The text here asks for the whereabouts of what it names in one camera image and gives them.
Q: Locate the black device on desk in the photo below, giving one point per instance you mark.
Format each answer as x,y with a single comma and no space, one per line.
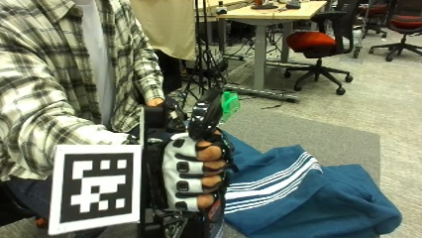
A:
293,4
264,5

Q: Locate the wooden desk with grey legs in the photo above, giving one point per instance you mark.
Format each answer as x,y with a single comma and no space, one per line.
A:
274,13

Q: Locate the black office chair red seat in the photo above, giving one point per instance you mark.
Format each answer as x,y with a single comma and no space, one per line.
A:
314,43
373,13
404,23

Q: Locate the person in plaid shirt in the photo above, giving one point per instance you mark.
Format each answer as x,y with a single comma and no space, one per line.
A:
39,72

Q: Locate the black tripod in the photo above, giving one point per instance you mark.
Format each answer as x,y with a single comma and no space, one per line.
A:
204,56

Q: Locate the white cube with black markers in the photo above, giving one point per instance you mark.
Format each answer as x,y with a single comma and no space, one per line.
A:
95,188

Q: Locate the blue garment with white stripes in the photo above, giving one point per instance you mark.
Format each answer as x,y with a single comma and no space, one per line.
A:
304,198

